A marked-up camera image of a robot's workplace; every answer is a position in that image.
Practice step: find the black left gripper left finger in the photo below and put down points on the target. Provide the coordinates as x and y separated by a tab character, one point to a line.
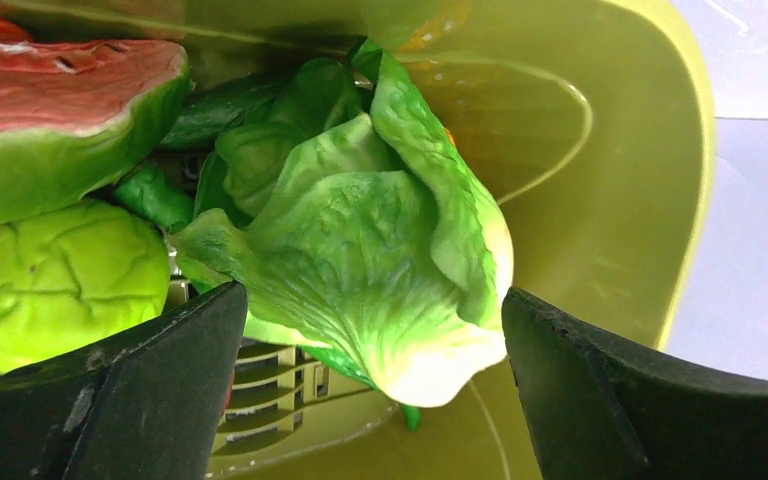
142	404

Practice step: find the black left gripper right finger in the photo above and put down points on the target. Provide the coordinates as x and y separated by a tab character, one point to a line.
600	406

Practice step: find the green lettuce head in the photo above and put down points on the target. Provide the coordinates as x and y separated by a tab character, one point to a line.
359	231

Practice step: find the light green round fruit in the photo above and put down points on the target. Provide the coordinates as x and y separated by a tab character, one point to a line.
74	276

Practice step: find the green chili pepper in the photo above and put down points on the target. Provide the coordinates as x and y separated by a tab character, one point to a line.
147	192

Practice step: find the olive green plastic basket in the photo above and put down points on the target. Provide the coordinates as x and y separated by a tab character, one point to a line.
592	123

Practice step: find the dark green cucumber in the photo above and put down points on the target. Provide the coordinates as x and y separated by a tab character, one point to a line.
209	112

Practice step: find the watermelon slice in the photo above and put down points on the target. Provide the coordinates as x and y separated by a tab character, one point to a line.
75	117

